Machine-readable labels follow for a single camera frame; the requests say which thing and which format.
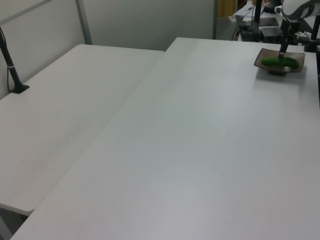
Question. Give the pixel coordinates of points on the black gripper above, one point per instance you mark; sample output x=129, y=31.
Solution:
x=287, y=31

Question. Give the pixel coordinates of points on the white box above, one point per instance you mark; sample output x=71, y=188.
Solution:
x=243, y=13

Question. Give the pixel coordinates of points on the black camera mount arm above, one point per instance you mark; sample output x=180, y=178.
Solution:
x=313, y=37

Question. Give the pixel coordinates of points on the brown square ceramic plate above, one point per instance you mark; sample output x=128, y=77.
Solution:
x=300, y=60

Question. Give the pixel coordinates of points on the green cucumber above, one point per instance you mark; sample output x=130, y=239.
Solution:
x=271, y=61

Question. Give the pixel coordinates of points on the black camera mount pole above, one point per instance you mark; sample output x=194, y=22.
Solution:
x=7, y=57

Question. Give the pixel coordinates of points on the black vertical stand pole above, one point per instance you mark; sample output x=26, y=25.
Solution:
x=257, y=20

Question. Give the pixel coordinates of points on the yellow-brown wooden panel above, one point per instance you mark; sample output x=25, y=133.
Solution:
x=225, y=7

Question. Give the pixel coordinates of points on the grey flat device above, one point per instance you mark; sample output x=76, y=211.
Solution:
x=269, y=21

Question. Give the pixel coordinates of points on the grey aluminium partition post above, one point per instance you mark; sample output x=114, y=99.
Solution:
x=214, y=20

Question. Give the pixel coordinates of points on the black electronics box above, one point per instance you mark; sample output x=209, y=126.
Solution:
x=246, y=32

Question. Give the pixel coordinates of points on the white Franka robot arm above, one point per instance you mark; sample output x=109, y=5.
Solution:
x=293, y=8

